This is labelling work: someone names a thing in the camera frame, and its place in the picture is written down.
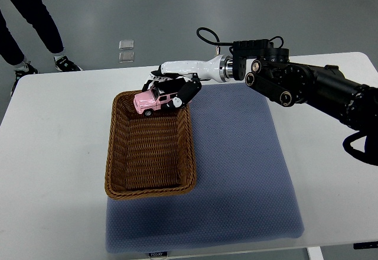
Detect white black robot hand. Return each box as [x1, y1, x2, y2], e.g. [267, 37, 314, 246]
[142, 55, 233, 111]

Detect pink toy car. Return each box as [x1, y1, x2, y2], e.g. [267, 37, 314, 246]
[133, 81, 178, 116]

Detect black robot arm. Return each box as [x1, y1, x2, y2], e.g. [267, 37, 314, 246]
[212, 39, 377, 165]

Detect brown wicker basket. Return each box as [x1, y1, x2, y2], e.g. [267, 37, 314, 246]
[105, 91, 197, 200]

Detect lower metal floor plate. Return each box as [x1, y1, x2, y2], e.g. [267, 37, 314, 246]
[119, 51, 135, 63]

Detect metal floor plate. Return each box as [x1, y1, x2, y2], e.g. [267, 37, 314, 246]
[119, 51, 135, 63]
[119, 40, 134, 50]

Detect upper metal floor plate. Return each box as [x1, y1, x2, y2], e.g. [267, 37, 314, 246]
[119, 40, 134, 50]

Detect right black white sneaker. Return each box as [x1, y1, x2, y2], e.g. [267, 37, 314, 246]
[54, 56, 83, 72]

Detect black white sneaker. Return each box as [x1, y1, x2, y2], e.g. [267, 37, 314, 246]
[54, 56, 83, 72]
[11, 61, 38, 96]

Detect blue grey table mat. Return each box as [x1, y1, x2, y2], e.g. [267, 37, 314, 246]
[106, 83, 304, 254]

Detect left black white sneaker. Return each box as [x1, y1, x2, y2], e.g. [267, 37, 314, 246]
[11, 61, 38, 96]

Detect person's dark trouser legs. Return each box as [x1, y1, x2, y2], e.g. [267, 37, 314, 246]
[1, 0, 64, 66]

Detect white table leg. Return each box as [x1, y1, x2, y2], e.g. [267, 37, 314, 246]
[307, 246, 324, 260]

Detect black table control panel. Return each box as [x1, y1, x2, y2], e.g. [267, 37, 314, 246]
[353, 241, 378, 250]

